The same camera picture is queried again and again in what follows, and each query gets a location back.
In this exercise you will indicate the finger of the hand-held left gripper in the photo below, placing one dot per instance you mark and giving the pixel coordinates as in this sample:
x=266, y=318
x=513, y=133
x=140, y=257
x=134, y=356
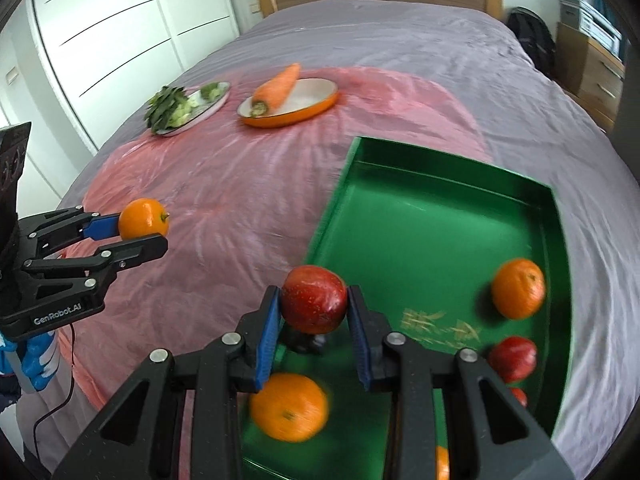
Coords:
x=105, y=225
x=135, y=250

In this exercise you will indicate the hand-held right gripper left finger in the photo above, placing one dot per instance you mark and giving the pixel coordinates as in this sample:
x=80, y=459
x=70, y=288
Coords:
x=267, y=345

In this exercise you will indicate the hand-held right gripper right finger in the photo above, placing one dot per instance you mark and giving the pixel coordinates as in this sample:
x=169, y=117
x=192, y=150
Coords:
x=359, y=350

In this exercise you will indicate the orange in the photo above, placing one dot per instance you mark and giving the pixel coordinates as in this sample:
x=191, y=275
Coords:
x=518, y=288
x=142, y=217
x=442, y=462
x=290, y=406

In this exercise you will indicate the red apple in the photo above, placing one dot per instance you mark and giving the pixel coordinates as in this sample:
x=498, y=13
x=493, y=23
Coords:
x=512, y=358
x=312, y=297
x=520, y=395

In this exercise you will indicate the green tray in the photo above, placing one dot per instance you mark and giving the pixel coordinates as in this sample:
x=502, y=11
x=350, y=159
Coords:
x=425, y=220

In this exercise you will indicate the person's left hand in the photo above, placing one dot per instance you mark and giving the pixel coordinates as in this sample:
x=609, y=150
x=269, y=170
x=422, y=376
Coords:
x=35, y=360

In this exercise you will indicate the pink plastic sheet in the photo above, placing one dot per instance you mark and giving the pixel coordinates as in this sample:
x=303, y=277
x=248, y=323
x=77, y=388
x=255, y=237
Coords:
x=225, y=200

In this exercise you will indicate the dark leafy bok choy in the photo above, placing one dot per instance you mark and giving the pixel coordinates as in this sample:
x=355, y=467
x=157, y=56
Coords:
x=162, y=107

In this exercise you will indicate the white plate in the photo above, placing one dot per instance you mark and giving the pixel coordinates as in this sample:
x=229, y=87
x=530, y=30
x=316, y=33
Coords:
x=205, y=106

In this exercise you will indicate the small pale bok choy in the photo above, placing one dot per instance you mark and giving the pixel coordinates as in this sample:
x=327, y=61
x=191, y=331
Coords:
x=212, y=91

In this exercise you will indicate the white wardrobe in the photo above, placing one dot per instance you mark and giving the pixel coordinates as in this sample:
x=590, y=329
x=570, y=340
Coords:
x=115, y=35

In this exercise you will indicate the carrot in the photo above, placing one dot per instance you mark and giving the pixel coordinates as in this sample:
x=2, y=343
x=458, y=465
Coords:
x=277, y=87

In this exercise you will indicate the orange oval dish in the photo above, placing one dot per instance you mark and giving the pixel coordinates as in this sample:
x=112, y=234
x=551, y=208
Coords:
x=312, y=100

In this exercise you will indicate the black backpack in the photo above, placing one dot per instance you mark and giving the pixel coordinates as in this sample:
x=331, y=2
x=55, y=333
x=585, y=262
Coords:
x=532, y=40

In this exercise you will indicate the wooden drawer cabinet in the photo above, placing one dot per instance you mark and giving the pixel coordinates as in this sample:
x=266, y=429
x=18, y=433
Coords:
x=590, y=75

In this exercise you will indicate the grey printer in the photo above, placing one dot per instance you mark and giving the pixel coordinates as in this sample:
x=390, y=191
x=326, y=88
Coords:
x=590, y=20

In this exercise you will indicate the wall switch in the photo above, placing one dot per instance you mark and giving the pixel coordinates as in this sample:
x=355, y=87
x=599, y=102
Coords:
x=10, y=76

